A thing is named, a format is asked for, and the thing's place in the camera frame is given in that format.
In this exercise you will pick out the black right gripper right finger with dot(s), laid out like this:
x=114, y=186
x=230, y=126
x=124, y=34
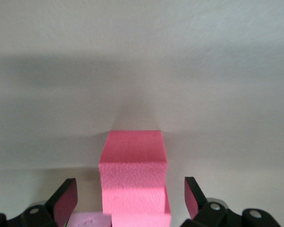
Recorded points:
x=198, y=208

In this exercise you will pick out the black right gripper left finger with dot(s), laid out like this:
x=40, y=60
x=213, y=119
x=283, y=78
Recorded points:
x=59, y=208

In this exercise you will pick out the pink foam cube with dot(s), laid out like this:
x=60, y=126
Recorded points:
x=90, y=221

